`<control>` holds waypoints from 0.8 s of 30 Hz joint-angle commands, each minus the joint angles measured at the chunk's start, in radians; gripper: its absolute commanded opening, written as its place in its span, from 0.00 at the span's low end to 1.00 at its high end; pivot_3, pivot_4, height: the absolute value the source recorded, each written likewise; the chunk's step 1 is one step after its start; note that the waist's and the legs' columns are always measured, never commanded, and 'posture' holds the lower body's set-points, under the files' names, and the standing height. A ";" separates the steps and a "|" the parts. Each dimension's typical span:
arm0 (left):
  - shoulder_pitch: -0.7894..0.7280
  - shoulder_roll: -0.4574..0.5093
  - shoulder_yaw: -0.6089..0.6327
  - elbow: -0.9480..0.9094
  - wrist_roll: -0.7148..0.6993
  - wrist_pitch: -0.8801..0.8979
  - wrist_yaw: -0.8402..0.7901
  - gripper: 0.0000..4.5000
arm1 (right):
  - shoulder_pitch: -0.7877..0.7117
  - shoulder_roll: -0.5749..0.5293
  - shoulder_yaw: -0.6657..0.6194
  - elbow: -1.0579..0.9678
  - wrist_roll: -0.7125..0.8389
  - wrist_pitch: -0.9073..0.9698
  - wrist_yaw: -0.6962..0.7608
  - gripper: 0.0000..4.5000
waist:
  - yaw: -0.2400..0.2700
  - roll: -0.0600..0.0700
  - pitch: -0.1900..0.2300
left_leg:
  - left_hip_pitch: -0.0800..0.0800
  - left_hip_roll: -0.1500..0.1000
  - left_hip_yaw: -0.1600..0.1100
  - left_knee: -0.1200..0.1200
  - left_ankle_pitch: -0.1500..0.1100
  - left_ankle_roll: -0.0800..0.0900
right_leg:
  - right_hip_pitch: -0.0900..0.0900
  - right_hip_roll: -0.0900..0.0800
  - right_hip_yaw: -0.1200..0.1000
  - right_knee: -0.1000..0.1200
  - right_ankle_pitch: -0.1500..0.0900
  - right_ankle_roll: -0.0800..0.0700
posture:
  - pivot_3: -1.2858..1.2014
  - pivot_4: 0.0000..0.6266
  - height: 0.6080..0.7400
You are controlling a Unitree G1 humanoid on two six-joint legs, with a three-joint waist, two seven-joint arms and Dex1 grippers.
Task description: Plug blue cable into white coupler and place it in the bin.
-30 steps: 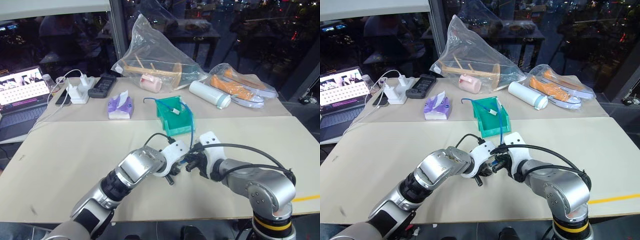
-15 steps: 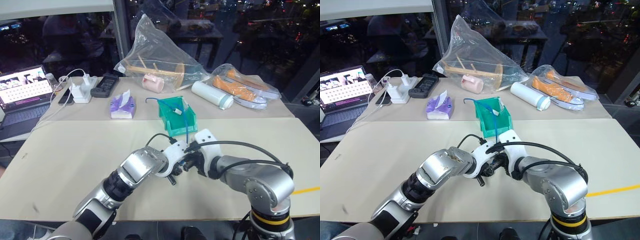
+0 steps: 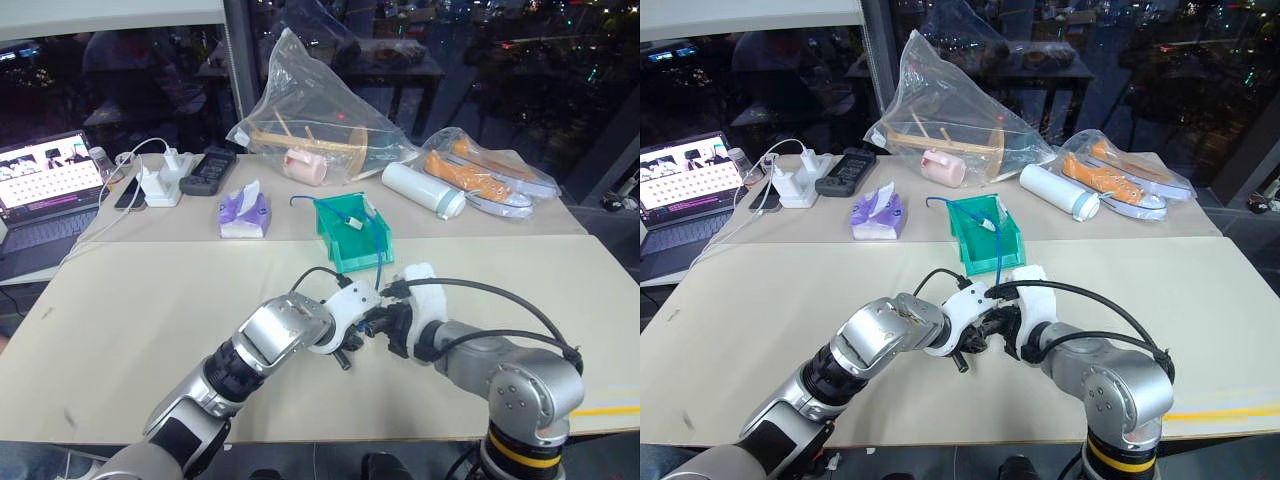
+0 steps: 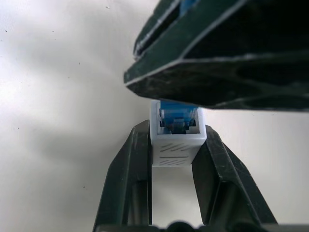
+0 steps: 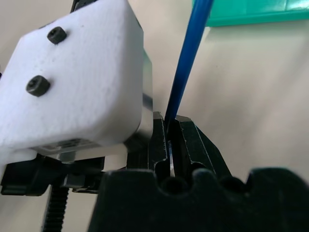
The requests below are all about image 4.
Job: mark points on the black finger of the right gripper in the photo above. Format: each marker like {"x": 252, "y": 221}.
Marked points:
{"x": 161, "y": 19}
{"x": 229, "y": 60}

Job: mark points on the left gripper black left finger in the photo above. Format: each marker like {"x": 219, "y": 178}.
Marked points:
{"x": 125, "y": 181}

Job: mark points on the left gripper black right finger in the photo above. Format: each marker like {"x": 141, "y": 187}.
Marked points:
{"x": 224, "y": 188}

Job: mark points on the small white cube adapter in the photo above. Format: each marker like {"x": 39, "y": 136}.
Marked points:
{"x": 173, "y": 149}

